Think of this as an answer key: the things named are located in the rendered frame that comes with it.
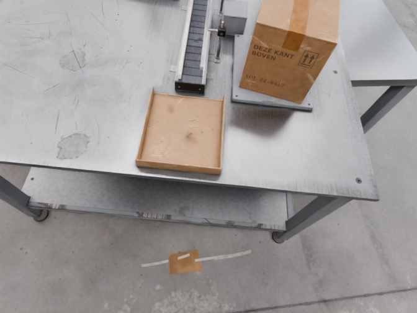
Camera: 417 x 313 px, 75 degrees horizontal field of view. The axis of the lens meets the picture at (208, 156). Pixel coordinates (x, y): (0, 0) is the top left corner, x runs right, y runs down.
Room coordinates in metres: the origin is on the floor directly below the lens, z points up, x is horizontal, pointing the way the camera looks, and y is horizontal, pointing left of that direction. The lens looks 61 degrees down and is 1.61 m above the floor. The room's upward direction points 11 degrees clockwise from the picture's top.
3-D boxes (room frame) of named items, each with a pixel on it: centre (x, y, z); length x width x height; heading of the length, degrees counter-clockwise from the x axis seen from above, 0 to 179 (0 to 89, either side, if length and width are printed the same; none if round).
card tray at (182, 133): (0.51, 0.10, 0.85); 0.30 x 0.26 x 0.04; 6
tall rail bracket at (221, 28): (0.89, 0.06, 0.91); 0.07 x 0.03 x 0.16; 96
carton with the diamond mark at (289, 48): (0.87, -0.19, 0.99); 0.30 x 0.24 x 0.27; 174
